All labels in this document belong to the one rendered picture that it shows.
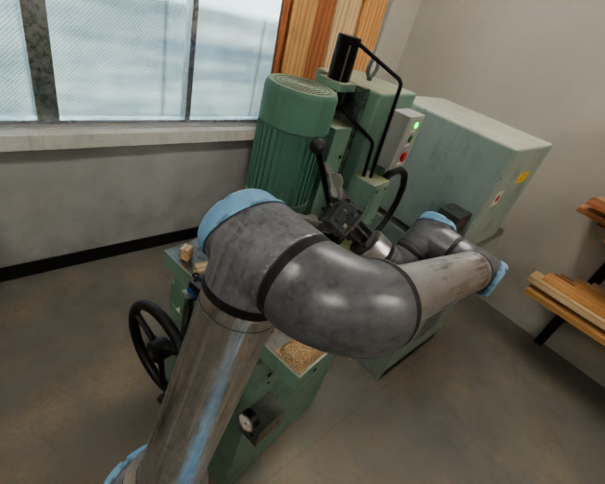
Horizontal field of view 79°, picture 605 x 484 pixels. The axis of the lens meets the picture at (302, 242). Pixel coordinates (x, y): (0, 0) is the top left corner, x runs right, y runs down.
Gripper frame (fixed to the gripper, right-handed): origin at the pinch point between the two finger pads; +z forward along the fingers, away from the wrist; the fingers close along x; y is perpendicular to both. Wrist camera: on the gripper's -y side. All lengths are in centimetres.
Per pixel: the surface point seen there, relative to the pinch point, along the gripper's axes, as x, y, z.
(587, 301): -92, -76, -183
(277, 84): -11.5, 2.7, 18.8
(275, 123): -6.1, -0.2, 13.7
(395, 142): -31.0, -10.9, -13.5
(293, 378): 36.1, -7.6, -32.3
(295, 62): -93, -139, 33
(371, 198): -14.7, -11.8, -18.8
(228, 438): 71, -47, -46
